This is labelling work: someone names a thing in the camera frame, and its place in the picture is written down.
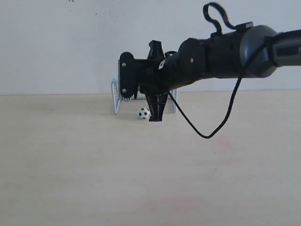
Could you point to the black and white soccer ball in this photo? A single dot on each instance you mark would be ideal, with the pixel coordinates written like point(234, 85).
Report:
point(144, 113)

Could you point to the white miniature soccer goal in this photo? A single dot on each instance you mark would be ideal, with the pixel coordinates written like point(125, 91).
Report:
point(117, 98)

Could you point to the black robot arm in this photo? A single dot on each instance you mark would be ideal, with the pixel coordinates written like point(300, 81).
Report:
point(248, 52)

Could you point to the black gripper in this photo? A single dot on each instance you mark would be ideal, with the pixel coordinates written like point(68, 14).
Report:
point(139, 75)

